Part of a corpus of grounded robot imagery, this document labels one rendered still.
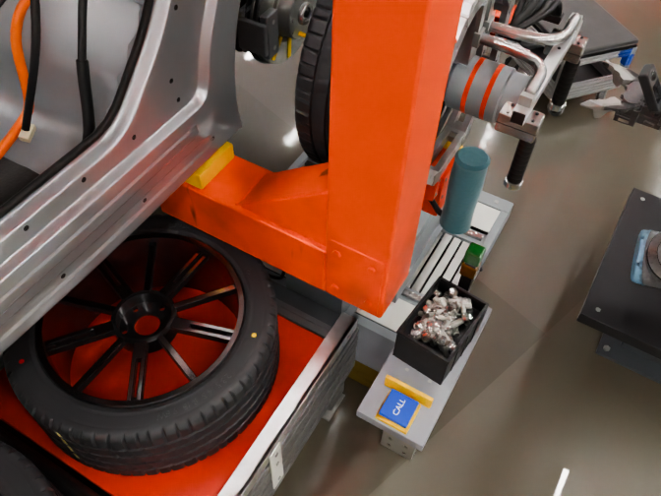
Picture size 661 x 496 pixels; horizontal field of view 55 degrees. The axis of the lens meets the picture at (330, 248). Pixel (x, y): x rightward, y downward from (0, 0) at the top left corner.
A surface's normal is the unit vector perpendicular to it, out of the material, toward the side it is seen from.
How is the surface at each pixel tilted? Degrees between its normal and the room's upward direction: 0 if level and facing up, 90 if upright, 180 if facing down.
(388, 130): 90
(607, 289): 0
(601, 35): 0
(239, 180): 0
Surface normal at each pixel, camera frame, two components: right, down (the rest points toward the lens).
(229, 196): 0.02, -0.62
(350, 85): -0.50, 0.67
